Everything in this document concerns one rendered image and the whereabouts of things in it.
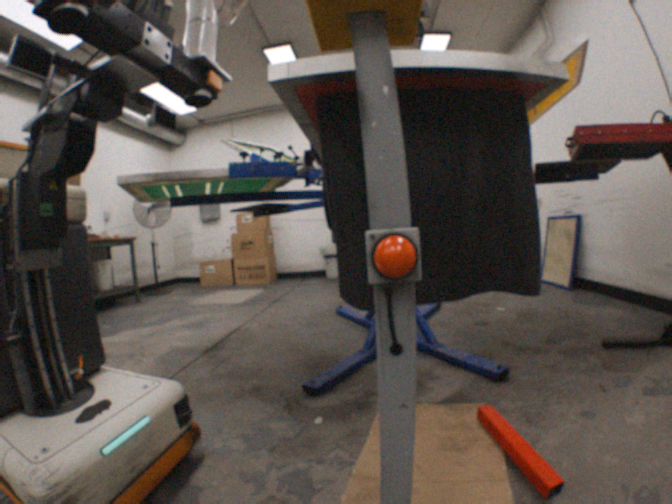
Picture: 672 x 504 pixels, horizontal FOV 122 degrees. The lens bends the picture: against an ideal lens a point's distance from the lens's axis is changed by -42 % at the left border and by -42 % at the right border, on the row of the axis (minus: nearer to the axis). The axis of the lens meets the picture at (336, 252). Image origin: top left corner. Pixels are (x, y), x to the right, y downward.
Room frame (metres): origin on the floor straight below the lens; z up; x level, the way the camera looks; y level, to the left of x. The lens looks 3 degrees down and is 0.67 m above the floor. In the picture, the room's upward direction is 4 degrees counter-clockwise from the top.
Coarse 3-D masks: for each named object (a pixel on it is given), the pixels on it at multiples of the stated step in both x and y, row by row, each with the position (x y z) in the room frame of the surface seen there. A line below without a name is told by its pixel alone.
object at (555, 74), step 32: (288, 64) 0.50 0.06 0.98; (320, 64) 0.50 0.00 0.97; (352, 64) 0.49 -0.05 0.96; (416, 64) 0.48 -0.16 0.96; (448, 64) 0.48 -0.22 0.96; (480, 64) 0.47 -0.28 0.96; (512, 64) 0.46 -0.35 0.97; (544, 64) 0.45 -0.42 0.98; (288, 96) 0.58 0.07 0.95; (544, 96) 0.55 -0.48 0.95
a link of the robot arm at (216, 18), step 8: (192, 0) 0.67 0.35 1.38; (200, 0) 0.67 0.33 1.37; (208, 0) 0.67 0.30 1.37; (216, 0) 0.70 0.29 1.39; (224, 0) 0.73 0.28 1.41; (192, 8) 0.67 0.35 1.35; (200, 8) 0.67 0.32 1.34; (208, 8) 0.68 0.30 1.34; (216, 8) 0.72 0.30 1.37; (224, 8) 0.74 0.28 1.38; (192, 16) 0.67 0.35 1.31; (200, 16) 0.67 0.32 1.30; (208, 16) 0.68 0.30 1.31; (216, 16) 0.71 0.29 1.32; (224, 16) 0.76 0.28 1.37; (216, 24) 0.71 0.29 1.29
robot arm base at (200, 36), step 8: (192, 24) 0.67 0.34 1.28; (200, 24) 0.67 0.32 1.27; (208, 24) 0.68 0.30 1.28; (192, 32) 0.67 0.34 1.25; (200, 32) 0.67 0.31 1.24; (208, 32) 0.69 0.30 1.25; (216, 32) 0.72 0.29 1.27; (184, 40) 0.68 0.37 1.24; (192, 40) 0.67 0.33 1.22; (200, 40) 0.67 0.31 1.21; (208, 40) 0.69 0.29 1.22; (192, 48) 0.67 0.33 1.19; (200, 48) 0.68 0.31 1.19; (208, 48) 0.69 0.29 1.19
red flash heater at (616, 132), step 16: (576, 128) 1.08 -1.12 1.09; (592, 128) 1.03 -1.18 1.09; (608, 128) 0.98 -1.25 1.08; (624, 128) 0.93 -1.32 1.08; (640, 128) 0.88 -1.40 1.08; (656, 128) 0.82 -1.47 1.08; (576, 144) 1.16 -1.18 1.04; (592, 144) 1.05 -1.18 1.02; (608, 144) 1.06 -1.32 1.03; (624, 144) 1.01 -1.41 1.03; (640, 144) 0.96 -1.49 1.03; (656, 144) 0.90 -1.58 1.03
